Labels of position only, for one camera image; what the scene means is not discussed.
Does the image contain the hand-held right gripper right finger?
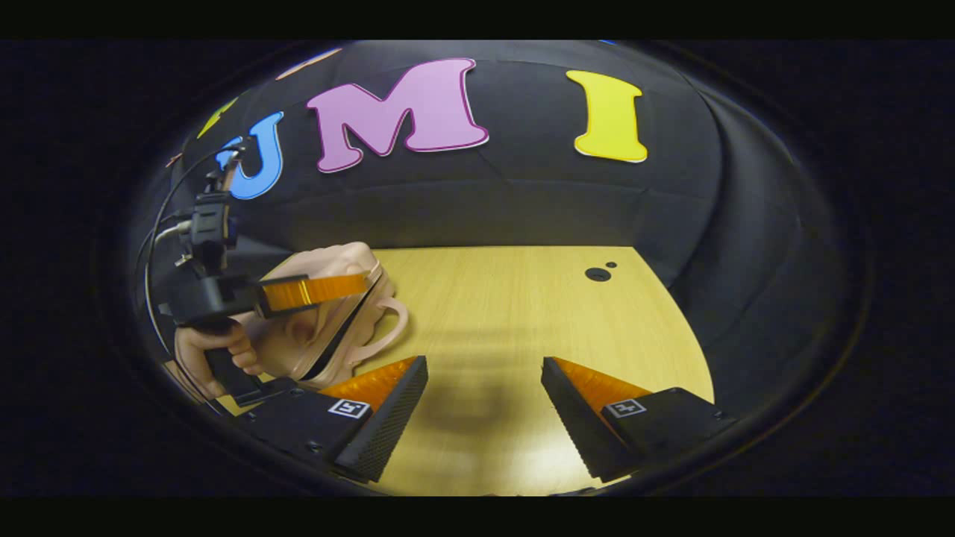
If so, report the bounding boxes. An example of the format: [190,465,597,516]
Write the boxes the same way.
[540,356,739,483]

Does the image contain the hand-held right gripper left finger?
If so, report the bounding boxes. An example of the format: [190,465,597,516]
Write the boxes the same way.
[239,355,430,483]

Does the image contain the black backdrop cloth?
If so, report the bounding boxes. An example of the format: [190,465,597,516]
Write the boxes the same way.
[131,41,851,418]

